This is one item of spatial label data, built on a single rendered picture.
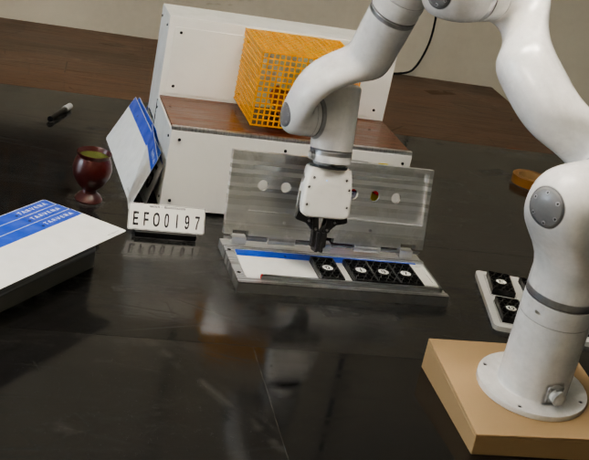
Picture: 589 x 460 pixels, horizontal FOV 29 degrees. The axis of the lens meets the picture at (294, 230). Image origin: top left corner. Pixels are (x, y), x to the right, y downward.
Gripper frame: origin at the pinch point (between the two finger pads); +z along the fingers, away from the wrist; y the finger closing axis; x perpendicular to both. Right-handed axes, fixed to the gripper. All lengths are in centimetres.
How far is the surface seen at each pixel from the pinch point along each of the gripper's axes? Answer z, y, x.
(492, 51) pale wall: -41, 113, 174
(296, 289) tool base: 8.8, -4.8, -6.0
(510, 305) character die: 8.4, 40.2, -7.7
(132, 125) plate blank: -12, -30, 61
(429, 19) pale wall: -49, 86, 174
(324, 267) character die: 5.4, 2.4, 0.6
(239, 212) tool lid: -2.4, -13.8, 11.2
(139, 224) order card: 2.9, -33.0, 17.1
